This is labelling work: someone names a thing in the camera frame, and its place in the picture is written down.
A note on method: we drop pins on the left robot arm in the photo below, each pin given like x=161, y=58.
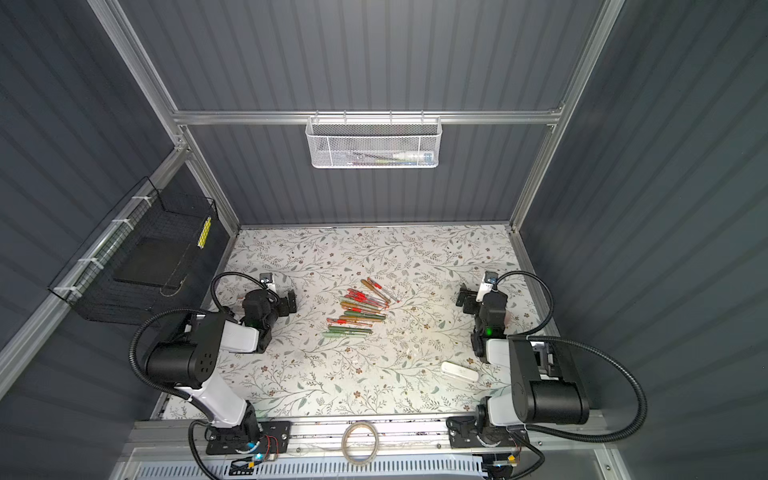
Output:
x=183, y=362

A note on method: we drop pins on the white wire mesh basket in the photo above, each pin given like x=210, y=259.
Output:
x=388, y=144

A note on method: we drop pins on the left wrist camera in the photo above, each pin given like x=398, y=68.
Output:
x=268, y=280

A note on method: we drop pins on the floral table mat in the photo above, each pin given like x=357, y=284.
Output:
x=377, y=329

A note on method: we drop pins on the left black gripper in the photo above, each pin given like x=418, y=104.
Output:
x=283, y=303

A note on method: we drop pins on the black wire basket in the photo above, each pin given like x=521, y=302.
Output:
x=160, y=255

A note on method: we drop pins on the roll of clear tape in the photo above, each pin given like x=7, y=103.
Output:
x=360, y=444

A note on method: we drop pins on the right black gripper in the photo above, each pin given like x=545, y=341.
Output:
x=471, y=300

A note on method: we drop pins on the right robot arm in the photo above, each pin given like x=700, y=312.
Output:
x=544, y=384

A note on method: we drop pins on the white rectangular eraser box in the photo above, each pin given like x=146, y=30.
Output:
x=458, y=372

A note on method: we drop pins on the gold marker in pile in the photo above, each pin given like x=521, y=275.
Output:
x=362, y=309

